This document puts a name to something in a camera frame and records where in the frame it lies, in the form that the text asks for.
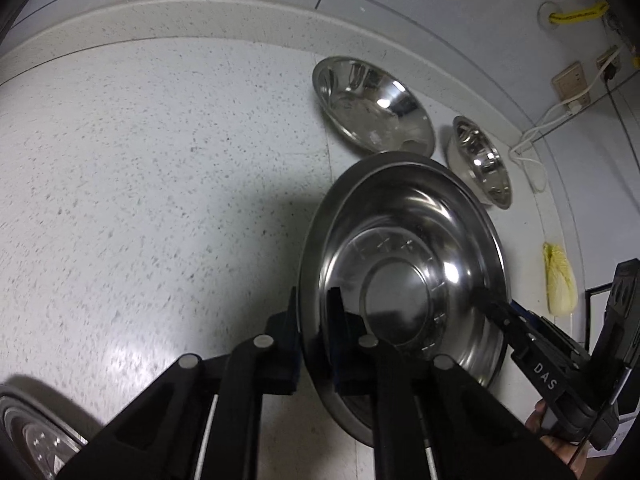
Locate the large steel bowl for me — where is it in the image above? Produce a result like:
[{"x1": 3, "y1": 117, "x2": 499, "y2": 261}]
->
[{"x1": 297, "y1": 152, "x2": 510, "y2": 445}]

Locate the small steel bowl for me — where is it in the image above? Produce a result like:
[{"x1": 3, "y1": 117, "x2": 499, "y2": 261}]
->
[{"x1": 446, "y1": 116, "x2": 513, "y2": 210}]

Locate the medium steel bowl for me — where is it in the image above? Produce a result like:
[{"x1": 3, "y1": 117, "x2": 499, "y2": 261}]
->
[{"x1": 311, "y1": 56, "x2": 436, "y2": 157}]

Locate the large steel plate with sticker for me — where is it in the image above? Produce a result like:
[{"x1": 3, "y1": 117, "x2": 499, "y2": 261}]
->
[{"x1": 1, "y1": 385, "x2": 88, "y2": 479}]

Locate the right hand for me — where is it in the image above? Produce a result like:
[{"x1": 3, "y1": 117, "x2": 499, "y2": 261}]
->
[{"x1": 525, "y1": 399, "x2": 588, "y2": 478}]

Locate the yellow napa cabbage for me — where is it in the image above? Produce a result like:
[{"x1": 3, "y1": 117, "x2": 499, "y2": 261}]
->
[{"x1": 542, "y1": 243, "x2": 578, "y2": 316}]

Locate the white built-in oven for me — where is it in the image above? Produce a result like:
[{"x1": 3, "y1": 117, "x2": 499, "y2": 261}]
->
[{"x1": 585, "y1": 283, "x2": 612, "y2": 352}]

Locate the white power cable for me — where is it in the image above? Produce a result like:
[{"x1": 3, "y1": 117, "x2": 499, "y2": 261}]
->
[{"x1": 508, "y1": 46, "x2": 624, "y2": 194}]

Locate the beige lower wall socket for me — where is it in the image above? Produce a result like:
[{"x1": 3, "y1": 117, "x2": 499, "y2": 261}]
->
[{"x1": 551, "y1": 61, "x2": 588, "y2": 105}]

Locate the beige wall socket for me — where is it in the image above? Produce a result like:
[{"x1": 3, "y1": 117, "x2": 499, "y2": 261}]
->
[
  {"x1": 551, "y1": 61, "x2": 588, "y2": 105},
  {"x1": 596, "y1": 46, "x2": 622, "y2": 84}
]

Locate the black power cable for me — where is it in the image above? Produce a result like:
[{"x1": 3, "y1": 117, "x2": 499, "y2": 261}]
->
[{"x1": 603, "y1": 66, "x2": 640, "y2": 181}]

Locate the beige upper wall socket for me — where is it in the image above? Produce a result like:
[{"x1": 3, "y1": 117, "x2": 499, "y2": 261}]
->
[{"x1": 596, "y1": 46, "x2": 622, "y2": 84}]

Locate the yellow corrugated gas hose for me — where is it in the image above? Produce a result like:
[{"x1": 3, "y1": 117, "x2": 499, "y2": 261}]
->
[{"x1": 548, "y1": 0, "x2": 611, "y2": 25}]

